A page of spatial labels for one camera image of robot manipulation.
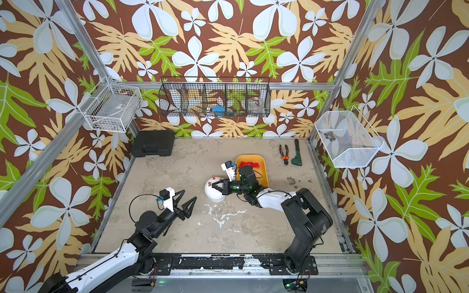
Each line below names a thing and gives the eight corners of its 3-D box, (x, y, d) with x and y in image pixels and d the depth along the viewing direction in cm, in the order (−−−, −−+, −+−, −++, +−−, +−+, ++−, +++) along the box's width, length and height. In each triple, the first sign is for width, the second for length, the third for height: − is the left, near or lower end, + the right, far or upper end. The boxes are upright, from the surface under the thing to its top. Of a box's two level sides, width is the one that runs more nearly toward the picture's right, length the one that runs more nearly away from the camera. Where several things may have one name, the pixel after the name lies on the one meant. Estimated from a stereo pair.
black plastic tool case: (132, 157, 113) (127, 151, 108) (142, 136, 125) (138, 129, 120) (171, 157, 113) (168, 151, 108) (177, 136, 125) (174, 129, 120)
